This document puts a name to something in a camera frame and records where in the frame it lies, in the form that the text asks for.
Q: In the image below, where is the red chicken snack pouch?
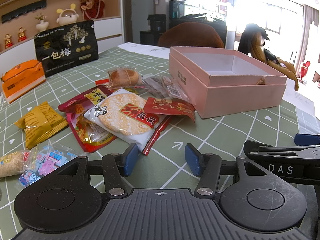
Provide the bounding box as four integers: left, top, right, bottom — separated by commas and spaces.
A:
58, 85, 170, 153

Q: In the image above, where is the white rice cracker packet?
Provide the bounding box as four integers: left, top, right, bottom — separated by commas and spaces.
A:
84, 89, 168, 155

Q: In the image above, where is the blue pink candy packet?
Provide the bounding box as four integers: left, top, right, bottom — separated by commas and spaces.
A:
15, 140, 87, 190

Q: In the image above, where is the red quail egg packet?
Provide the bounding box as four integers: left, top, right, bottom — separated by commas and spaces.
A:
143, 97, 195, 123

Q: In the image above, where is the yellow biscuit packet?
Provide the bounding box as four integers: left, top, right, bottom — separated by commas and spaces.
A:
14, 101, 68, 150

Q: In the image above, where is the clear round cake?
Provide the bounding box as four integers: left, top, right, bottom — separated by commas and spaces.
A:
95, 67, 143, 89

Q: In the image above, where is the sesame cracker clear packet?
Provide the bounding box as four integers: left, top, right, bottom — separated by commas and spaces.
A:
0, 151, 31, 178

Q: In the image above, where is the clear meat strip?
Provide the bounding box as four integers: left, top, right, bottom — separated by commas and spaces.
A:
142, 74, 193, 104

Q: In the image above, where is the green grid tablecloth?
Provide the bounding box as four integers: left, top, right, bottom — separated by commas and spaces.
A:
0, 45, 320, 240

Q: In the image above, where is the pink cardboard gift box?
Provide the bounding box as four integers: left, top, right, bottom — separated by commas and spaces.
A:
169, 47, 287, 119

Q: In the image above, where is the chair with brown jacket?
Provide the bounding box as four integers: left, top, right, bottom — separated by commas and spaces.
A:
238, 24, 299, 91

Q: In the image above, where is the brown cloth covered chair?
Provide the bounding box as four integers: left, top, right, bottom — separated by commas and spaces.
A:
157, 22, 225, 48

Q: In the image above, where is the black plum snack bag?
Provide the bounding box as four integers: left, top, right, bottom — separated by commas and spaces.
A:
34, 21, 99, 77

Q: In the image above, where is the orange tissue box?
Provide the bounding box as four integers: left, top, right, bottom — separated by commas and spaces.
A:
1, 60, 46, 104

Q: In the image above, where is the white bunny figurine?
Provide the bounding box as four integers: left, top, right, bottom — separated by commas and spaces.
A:
56, 3, 79, 26

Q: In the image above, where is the white vase with flowers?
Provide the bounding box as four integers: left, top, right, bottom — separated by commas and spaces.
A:
35, 13, 49, 33

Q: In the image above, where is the red doll figurine right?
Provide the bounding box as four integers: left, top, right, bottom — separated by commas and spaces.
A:
18, 27, 27, 42

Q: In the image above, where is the red doll figurine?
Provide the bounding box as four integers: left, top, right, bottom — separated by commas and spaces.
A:
4, 34, 13, 49
18, 27, 27, 42

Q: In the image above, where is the red heart ornament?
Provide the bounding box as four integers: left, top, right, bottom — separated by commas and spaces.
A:
79, 0, 105, 21

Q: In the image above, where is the red doll figurine left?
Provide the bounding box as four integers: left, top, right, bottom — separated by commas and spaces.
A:
4, 34, 13, 49

